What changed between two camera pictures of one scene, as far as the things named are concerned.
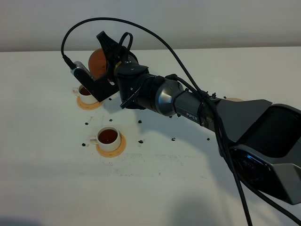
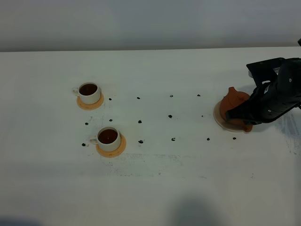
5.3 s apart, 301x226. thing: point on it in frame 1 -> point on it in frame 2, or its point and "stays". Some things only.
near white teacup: [108, 139] stays
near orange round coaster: [115, 153] stays
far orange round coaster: [88, 107] stays
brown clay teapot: [97, 63] -> [233, 99]
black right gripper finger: [124, 52] -> [245, 111]
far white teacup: [84, 94] stays
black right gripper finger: [112, 49] -> [251, 122]
